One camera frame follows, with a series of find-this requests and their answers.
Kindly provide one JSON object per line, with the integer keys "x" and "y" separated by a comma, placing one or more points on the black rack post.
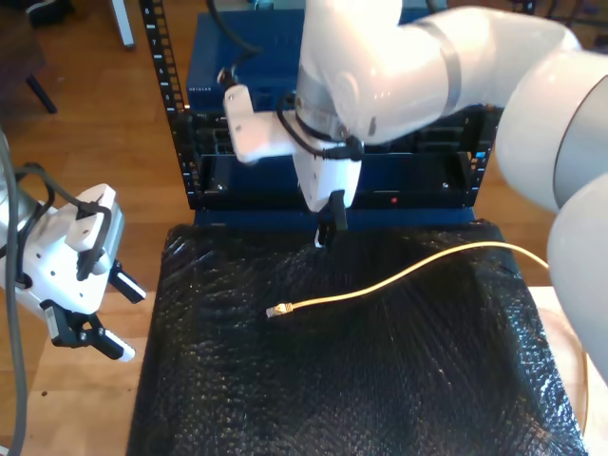
{"x": 159, "y": 47}
{"x": 477, "y": 171}

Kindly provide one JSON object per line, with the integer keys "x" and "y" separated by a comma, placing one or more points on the blue rack base plate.
{"x": 404, "y": 218}

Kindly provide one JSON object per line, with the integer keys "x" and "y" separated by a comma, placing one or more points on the dark shoe white sole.
{"x": 47, "y": 5}

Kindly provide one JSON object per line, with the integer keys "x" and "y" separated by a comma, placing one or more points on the dark brown chair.
{"x": 19, "y": 47}

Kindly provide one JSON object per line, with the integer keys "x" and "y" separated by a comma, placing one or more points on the blue network switch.
{"x": 214, "y": 52}

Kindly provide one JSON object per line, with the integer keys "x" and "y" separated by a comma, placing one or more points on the black bubble mat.
{"x": 332, "y": 380}

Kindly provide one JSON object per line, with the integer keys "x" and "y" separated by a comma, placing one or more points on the black rack shelf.
{"x": 404, "y": 176}

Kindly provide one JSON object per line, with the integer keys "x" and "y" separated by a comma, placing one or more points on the white table leg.
{"x": 122, "y": 24}

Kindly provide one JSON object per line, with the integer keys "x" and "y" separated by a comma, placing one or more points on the black rack server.
{"x": 427, "y": 138}

